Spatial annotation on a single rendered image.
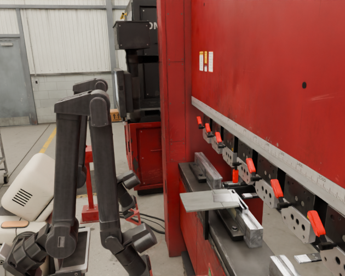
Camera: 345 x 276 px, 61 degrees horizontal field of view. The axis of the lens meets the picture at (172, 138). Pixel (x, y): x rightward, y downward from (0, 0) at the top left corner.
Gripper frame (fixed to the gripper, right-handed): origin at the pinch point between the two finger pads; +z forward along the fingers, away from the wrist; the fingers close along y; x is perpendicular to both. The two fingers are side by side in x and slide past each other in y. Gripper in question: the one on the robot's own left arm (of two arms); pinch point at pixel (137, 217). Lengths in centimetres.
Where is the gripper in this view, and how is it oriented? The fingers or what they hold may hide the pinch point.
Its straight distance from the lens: 138.6
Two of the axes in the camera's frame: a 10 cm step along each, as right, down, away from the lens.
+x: -8.6, 5.1, -0.6
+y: -2.2, -2.7, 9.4
